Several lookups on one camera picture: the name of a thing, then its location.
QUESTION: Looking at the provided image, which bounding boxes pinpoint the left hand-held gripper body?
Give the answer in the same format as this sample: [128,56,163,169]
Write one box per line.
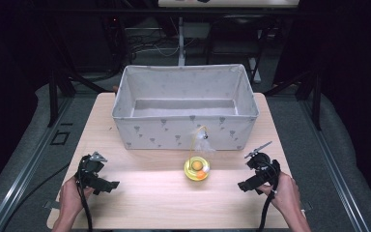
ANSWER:
[74,152,108,196]

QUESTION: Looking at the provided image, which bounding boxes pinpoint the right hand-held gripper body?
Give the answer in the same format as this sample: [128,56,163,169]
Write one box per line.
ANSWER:
[244,140,282,189]

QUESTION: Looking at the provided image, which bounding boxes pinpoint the yellow cat toy with feather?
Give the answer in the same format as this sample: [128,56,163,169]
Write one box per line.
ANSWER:
[184,125,216,182]

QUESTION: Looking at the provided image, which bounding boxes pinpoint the white printed fabric storage box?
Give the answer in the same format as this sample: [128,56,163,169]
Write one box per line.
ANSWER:
[111,64,261,152]

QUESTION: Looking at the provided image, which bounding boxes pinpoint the person's right hand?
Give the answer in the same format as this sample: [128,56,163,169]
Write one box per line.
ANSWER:
[258,172,301,218]

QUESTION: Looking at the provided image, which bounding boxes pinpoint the person's left hand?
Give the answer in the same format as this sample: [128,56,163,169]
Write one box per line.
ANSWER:
[59,176,95,220]

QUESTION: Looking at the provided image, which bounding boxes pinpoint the black metal stand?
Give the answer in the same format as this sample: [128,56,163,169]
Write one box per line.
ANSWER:
[264,69,324,131]
[43,18,110,129]

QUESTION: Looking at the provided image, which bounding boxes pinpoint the black chair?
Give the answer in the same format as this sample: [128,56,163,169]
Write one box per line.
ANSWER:
[204,14,270,85]

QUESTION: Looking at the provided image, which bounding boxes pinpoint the white desk leg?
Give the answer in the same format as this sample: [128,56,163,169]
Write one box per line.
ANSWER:
[177,15,187,67]

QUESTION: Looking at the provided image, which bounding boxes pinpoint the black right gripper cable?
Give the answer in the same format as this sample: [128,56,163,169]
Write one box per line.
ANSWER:
[258,159,282,232]

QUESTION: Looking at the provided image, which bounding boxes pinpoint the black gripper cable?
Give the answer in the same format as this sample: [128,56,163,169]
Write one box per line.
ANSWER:
[258,159,282,232]
[76,178,94,232]

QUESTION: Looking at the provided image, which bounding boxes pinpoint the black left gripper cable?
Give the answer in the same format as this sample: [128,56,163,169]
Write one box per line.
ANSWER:
[76,178,94,232]

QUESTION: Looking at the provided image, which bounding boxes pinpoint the metal table bracket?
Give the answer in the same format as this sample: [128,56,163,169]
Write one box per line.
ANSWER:
[43,199,60,211]

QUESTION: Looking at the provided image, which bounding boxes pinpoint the thin black floor cable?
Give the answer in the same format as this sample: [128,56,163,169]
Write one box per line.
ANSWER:
[0,163,71,232]

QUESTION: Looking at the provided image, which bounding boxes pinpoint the aluminium floor rail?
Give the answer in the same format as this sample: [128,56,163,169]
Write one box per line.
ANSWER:
[0,96,75,232]
[299,100,371,232]

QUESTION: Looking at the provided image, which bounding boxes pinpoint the tangle of floor cables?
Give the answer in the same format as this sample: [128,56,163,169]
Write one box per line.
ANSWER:
[124,27,196,59]

